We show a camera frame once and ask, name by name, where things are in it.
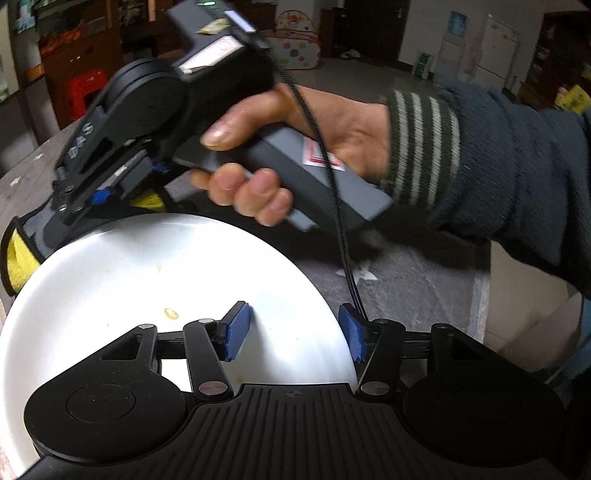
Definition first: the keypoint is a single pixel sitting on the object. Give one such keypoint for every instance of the colourful dotted play tent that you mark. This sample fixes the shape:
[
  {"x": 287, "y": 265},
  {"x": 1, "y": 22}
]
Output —
[{"x": 298, "y": 46}]

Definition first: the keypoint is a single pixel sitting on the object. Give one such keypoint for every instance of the grey star-print tablecloth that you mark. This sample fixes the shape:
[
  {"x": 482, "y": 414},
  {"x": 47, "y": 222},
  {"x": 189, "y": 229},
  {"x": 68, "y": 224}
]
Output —
[{"x": 406, "y": 286}]

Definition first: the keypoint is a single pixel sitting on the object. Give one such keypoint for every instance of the brown wooden cabinet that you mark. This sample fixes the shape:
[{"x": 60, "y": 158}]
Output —
[{"x": 92, "y": 53}]

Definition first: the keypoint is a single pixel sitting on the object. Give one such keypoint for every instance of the yellow box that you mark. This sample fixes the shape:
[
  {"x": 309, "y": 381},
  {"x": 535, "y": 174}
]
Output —
[{"x": 575, "y": 99}]

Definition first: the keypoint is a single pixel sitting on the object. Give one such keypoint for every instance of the green and white bag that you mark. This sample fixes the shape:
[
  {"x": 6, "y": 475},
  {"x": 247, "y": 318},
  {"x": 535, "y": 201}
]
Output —
[{"x": 424, "y": 65}]

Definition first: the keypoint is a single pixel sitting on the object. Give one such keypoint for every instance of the white refrigerator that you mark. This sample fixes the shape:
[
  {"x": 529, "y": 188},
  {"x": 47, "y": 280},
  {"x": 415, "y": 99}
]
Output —
[{"x": 496, "y": 50}]

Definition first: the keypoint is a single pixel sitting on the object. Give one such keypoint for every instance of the red plastic stool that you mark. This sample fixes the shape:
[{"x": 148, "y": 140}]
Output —
[{"x": 85, "y": 87}]

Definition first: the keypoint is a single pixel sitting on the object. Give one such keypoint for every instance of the person's right hand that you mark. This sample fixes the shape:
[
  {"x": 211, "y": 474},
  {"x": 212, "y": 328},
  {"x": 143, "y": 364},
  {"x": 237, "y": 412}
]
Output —
[{"x": 341, "y": 124}]

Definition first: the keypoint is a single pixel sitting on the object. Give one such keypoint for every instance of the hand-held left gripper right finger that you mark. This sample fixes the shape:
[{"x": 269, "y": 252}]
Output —
[{"x": 349, "y": 334}]

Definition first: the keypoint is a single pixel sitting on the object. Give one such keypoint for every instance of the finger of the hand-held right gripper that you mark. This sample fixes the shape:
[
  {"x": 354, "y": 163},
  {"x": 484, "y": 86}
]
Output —
[
  {"x": 100, "y": 197},
  {"x": 159, "y": 166}
]

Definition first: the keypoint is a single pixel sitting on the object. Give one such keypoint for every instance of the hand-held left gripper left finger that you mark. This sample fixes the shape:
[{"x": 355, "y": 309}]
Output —
[{"x": 238, "y": 330}]

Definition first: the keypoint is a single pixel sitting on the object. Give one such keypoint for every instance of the yellow and grey cleaning cloth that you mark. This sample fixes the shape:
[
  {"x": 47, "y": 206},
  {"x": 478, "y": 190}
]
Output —
[{"x": 21, "y": 258}]

